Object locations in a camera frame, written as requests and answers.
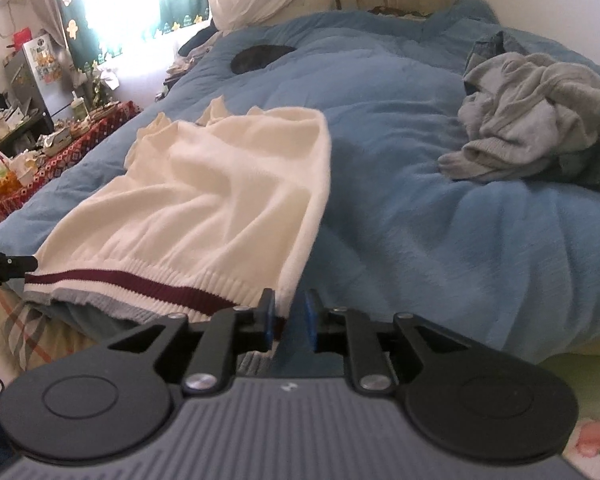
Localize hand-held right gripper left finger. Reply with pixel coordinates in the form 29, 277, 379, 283
107, 287, 279, 396

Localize grey sweater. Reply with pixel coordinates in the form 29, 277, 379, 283
437, 52, 600, 183

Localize light green bed sheet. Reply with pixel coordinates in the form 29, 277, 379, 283
540, 342, 600, 441

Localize grey refrigerator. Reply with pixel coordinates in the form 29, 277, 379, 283
2, 32, 71, 121

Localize dark wooden nightstand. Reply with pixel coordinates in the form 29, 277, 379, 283
162, 67, 191, 96

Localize cream knit vest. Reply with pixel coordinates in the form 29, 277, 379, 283
22, 97, 333, 346

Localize floral print mat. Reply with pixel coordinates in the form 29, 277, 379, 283
562, 420, 600, 471

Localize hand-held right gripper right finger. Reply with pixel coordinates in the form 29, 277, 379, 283
305, 288, 473, 395

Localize green drink cup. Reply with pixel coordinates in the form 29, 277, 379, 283
70, 91, 90, 121

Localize small decorated tree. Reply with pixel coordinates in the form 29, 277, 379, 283
82, 60, 118, 108

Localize dark navy pillow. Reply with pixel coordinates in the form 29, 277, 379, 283
177, 25, 218, 56

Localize black shelf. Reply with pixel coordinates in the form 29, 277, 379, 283
0, 92, 53, 186

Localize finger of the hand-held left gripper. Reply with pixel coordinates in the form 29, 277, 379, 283
0, 246, 38, 288

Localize blue fleece blanket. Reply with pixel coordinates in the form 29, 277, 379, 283
0, 0, 600, 366

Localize red patterned side table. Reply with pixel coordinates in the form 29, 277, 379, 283
0, 101, 141, 228

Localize blue jeans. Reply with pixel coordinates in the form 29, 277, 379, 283
462, 30, 600, 191

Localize dark patterned pillow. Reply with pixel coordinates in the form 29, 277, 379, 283
367, 5, 426, 21

